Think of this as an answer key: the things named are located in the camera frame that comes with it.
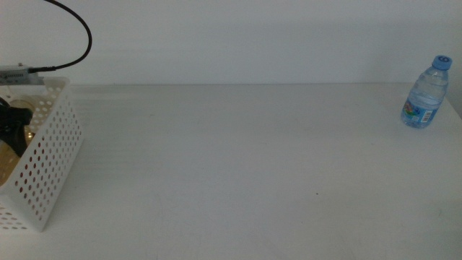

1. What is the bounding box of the thick black braided cable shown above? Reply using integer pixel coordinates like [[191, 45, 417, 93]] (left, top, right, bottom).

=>
[[28, 0, 93, 74]]

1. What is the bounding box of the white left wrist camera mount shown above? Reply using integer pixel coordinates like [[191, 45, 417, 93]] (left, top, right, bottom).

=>
[[0, 63, 46, 87]]

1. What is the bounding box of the clear water bottle blue cap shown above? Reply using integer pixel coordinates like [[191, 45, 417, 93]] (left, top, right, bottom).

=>
[[400, 54, 453, 129]]

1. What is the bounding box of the yellow juice bottle white cap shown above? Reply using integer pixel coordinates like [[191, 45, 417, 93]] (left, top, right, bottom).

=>
[[0, 97, 37, 187]]

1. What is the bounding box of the white perforated plastic basket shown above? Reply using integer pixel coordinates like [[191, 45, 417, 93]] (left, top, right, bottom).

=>
[[0, 76, 84, 233]]

